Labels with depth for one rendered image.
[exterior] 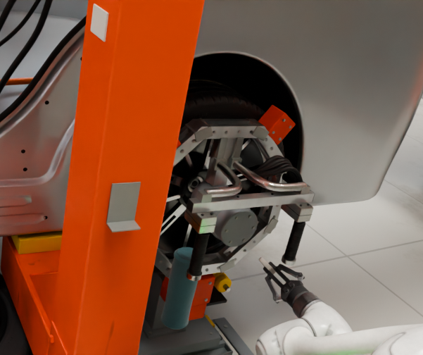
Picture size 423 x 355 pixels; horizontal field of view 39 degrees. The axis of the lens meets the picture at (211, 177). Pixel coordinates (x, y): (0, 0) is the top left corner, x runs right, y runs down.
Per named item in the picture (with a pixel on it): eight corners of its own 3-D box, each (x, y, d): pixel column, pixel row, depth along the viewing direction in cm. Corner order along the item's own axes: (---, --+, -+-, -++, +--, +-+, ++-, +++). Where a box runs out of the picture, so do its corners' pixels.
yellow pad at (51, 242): (52, 225, 191) (53, 212, 189) (65, 249, 181) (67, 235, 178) (7, 229, 184) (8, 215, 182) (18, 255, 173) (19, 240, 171)
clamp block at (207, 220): (198, 215, 170) (202, 199, 168) (214, 232, 163) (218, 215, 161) (183, 218, 167) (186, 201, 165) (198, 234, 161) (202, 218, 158)
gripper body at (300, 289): (297, 316, 190) (281, 299, 197) (317, 298, 191) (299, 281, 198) (288, 306, 185) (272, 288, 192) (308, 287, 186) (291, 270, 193)
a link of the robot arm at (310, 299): (329, 309, 187) (317, 298, 192) (319, 296, 181) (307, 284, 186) (308, 329, 187) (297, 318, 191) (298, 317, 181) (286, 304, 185)
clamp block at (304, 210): (292, 206, 188) (296, 191, 185) (310, 221, 181) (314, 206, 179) (279, 208, 185) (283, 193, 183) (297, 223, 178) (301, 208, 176)
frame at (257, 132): (255, 256, 219) (293, 117, 197) (265, 266, 214) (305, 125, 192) (117, 276, 191) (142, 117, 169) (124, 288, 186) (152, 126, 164)
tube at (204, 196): (221, 168, 184) (228, 136, 179) (254, 198, 169) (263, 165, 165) (169, 171, 175) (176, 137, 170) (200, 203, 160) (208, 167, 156)
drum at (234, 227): (220, 212, 201) (229, 175, 195) (254, 246, 185) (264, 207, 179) (183, 215, 193) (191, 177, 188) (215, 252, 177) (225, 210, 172)
